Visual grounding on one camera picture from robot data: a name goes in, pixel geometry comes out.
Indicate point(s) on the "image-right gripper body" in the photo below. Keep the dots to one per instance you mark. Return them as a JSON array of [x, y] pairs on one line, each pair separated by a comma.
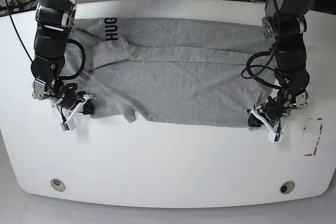
[[275, 125]]

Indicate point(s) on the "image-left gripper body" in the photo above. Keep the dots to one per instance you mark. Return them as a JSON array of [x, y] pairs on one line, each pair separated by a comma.
[[67, 109]]

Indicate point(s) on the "grey T-shirt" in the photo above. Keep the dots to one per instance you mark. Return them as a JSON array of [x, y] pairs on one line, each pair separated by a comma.
[[181, 71]]

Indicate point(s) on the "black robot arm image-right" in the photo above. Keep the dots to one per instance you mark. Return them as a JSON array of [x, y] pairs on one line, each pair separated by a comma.
[[283, 67]]

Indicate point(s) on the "black robot arm image-left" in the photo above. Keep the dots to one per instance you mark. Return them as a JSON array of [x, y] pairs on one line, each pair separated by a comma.
[[59, 60]]

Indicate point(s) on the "red tape rectangle marking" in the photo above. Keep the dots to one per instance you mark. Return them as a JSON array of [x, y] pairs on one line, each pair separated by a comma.
[[311, 135]]

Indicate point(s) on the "black tripod stand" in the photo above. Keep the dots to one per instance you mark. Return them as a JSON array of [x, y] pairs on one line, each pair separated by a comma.
[[17, 6]]

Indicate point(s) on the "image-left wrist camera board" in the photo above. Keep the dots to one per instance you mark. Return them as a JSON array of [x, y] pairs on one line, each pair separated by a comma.
[[68, 125]]

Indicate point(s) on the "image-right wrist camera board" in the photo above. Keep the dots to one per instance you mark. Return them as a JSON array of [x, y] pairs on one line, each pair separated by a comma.
[[275, 137]]

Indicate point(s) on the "right table cable grommet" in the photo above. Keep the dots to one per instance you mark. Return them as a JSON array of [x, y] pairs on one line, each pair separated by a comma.
[[287, 187]]

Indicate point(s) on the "table cable grommet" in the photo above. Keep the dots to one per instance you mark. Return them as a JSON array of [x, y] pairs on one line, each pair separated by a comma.
[[287, 187], [57, 185]]

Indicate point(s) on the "left table cable grommet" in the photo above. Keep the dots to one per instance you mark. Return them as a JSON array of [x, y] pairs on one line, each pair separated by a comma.
[[57, 185]]

